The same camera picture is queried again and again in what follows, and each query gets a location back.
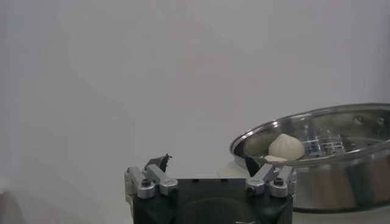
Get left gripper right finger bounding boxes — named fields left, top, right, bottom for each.
left=241, top=153, right=297, bottom=198

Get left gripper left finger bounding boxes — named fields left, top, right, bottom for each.
left=124, top=153, right=179, bottom=200

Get white steamed baozi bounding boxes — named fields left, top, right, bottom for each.
left=268, top=133, right=306, bottom=161

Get steel steamer basket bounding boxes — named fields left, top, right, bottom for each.
left=230, top=102, right=390, bottom=214

